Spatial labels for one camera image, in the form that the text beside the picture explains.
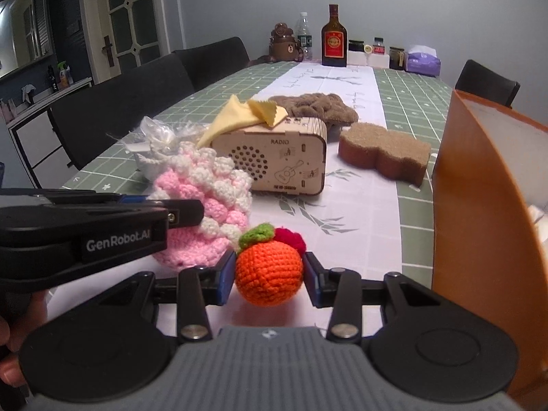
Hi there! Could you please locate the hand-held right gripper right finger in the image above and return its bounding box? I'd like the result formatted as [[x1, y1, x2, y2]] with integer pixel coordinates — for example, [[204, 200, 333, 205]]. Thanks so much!
[[302, 252, 450, 344]]

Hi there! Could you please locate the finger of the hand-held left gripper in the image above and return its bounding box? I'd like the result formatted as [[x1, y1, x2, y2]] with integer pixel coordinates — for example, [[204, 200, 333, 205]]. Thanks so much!
[[0, 188, 149, 207], [0, 199, 205, 247]]

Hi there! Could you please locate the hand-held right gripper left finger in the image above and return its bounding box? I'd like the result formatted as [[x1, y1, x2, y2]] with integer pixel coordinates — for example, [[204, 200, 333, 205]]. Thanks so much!
[[92, 250, 237, 344]]

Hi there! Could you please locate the pink white crocheted pouch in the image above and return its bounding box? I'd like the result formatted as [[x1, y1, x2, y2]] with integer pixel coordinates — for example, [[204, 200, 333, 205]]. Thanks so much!
[[148, 140, 253, 271]]

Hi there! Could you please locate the orange crocheted fruit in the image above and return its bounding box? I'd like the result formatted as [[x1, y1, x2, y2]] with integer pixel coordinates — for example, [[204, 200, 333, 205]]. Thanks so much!
[[235, 223, 306, 307]]

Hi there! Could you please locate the red crocheted fruit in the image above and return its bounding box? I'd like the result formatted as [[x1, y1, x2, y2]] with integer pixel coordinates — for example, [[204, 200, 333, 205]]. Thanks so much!
[[274, 228, 307, 254]]

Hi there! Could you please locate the clear plastic bag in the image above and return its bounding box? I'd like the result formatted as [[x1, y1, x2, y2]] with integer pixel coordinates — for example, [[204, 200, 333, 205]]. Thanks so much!
[[127, 115, 215, 181]]

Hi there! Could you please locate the yellow cloth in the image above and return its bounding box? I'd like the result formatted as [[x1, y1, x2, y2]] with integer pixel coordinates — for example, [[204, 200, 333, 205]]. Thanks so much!
[[197, 94, 289, 148]]

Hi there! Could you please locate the brown sponge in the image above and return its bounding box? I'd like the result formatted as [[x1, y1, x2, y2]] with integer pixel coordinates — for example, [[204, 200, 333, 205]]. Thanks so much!
[[338, 122, 432, 187]]

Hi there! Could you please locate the orange cardboard box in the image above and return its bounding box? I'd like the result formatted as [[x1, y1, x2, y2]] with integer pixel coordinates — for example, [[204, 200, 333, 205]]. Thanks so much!
[[432, 89, 548, 400]]

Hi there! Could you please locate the brown towel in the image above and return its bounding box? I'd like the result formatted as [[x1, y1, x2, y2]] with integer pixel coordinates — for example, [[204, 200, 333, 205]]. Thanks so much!
[[270, 93, 359, 129]]

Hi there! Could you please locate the person's left hand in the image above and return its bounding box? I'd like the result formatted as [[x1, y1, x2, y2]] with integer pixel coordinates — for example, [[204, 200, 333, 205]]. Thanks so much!
[[0, 292, 49, 390]]

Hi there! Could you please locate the black chair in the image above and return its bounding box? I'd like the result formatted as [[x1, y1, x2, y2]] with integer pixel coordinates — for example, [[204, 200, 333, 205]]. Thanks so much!
[[173, 36, 251, 91], [47, 53, 198, 171], [454, 59, 521, 109]]

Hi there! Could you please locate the woven wicker basket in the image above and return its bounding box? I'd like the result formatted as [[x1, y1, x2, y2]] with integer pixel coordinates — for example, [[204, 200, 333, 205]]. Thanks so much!
[[210, 115, 328, 196]]

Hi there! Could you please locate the white sideboard cabinet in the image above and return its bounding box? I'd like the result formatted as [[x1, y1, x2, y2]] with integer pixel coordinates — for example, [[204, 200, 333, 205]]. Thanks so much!
[[0, 78, 94, 189]]

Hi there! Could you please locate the white glazed door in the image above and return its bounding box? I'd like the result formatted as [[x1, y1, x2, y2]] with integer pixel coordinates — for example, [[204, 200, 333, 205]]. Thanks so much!
[[78, 0, 186, 83]]

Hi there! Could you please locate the brown glass jug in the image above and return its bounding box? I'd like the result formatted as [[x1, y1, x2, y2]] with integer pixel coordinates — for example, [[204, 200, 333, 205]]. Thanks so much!
[[267, 21, 306, 63]]

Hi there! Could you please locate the clear water bottle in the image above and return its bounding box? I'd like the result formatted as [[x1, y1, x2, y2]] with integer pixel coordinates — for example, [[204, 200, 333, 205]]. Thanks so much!
[[296, 12, 313, 62]]

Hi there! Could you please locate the brown liquor bottle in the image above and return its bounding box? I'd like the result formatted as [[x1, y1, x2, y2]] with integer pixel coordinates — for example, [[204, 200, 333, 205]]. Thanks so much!
[[321, 4, 349, 68]]

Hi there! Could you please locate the white box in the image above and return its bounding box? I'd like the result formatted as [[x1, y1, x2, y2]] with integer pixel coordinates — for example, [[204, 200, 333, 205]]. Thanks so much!
[[347, 50, 390, 68]]

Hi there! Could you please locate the purple tissue pack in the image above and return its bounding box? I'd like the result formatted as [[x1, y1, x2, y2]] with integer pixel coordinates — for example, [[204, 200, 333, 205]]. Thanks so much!
[[405, 45, 442, 76]]

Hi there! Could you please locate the wall mirror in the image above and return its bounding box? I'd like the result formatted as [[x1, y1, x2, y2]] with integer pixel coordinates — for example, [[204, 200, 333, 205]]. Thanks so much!
[[0, 0, 54, 80]]

